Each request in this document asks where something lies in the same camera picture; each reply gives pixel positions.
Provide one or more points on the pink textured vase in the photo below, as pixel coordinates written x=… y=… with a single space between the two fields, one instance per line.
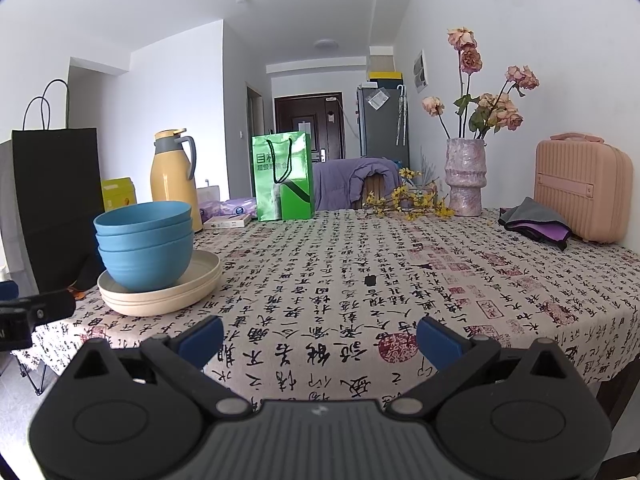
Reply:
x=465 y=180

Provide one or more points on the folded umbrella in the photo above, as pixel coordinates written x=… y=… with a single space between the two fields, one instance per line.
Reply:
x=401 y=115

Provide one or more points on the purple jacket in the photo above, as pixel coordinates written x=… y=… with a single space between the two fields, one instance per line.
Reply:
x=335 y=182

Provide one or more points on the brown interior door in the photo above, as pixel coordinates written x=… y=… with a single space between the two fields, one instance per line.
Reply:
x=254 y=135

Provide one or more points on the grey refrigerator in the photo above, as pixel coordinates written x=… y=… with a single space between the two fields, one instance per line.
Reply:
x=382 y=125

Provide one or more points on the flat white carton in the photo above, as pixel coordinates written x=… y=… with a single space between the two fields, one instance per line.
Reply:
x=227 y=220

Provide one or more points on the black folding frame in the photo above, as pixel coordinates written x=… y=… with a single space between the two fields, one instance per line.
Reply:
x=32 y=375

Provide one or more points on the blue bowl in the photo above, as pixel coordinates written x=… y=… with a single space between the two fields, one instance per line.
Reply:
x=145 y=243
x=145 y=270
x=140 y=215

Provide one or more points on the ceiling lamp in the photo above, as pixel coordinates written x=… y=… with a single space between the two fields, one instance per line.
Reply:
x=327 y=44

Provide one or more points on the yellow box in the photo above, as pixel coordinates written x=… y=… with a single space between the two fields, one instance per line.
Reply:
x=385 y=77

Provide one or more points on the dark brown entrance door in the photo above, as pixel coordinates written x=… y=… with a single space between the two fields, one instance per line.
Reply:
x=295 y=130

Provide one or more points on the yellow thermos jug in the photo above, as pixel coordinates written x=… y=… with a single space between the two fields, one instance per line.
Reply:
x=172 y=180

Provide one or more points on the black and orange cloth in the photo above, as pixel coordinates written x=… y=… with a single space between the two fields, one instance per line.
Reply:
x=87 y=275

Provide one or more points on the wooden chair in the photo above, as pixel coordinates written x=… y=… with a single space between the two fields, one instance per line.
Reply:
x=382 y=187

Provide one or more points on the dried pink roses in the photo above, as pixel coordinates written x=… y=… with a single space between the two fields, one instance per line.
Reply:
x=500 y=112

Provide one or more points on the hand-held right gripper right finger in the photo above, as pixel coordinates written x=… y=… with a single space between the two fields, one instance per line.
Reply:
x=440 y=340

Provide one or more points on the yellow snack bag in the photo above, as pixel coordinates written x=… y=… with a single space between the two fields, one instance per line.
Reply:
x=119 y=194

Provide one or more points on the pink hard case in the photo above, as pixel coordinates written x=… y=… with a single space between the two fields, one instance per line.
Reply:
x=580 y=190

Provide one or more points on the green paper bag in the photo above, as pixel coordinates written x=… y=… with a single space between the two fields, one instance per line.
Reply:
x=285 y=185

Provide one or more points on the white wall panel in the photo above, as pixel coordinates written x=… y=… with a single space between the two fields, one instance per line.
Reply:
x=421 y=72

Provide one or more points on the grey and purple cloth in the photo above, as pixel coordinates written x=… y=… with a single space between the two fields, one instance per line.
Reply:
x=535 y=220

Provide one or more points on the small black object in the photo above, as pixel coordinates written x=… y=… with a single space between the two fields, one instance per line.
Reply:
x=370 y=279

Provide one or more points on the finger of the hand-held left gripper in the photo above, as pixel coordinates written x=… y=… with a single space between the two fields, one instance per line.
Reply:
x=7 y=290
x=47 y=307

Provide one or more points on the purple packets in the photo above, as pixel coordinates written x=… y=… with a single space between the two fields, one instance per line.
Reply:
x=237 y=206

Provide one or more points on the black paper bag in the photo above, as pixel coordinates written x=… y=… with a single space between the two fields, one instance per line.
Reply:
x=55 y=200

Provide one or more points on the white container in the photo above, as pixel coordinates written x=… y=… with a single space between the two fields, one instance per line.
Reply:
x=207 y=195

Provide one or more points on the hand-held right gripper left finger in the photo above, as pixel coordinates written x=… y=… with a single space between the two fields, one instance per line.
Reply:
x=202 y=337

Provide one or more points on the yellow flower branch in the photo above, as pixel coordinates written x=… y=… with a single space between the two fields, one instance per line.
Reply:
x=405 y=200

